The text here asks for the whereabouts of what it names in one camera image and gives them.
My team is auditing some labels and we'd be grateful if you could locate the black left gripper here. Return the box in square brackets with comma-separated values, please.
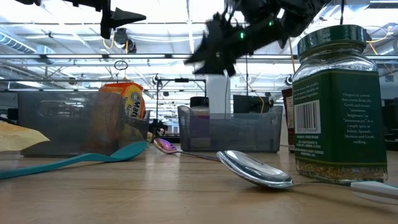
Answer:
[99, 0, 147, 40]

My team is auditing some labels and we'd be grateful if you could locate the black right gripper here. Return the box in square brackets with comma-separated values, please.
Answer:
[183, 14, 285, 77]

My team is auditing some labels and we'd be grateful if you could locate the orange Maruchan ramen packet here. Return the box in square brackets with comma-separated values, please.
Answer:
[90, 82, 147, 150]

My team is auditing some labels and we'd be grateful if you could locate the silver spoon white handle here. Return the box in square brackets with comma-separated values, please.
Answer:
[216, 150, 398, 206]

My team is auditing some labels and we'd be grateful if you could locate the white square pillar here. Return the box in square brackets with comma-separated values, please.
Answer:
[206, 73, 231, 114]

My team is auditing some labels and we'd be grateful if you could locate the black background monitor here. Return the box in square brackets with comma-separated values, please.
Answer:
[233, 95, 271, 114]

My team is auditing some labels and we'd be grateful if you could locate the grey translucent plastic bin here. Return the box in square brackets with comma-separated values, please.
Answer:
[17, 90, 150, 157]
[177, 105, 284, 153]

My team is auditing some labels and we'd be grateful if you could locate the iridescent rainbow metal spoon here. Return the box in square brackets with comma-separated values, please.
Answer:
[152, 138, 222, 162]

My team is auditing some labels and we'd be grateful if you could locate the teal plastic spoon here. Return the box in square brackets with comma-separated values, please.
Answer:
[0, 141, 149, 180]

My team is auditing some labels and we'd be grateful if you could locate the green label oregano jar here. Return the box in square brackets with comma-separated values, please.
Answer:
[292, 24, 389, 184]

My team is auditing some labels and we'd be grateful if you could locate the yellow Maruchan ramen packet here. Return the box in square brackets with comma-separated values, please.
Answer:
[0, 121, 50, 152]

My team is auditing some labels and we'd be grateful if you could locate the black ceiling cable reel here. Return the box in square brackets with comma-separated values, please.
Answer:
[113, 27, 137, 54]

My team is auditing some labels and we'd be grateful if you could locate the black background frame stand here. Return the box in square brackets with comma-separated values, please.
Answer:
[155, 77, 208, 134]

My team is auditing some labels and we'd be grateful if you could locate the yellow coiled reel cable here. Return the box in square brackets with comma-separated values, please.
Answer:
[234, 62, 266, 113]

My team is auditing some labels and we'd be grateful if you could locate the grey ceiling air duct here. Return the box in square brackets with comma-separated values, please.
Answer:
[0, 30, 56, 65]

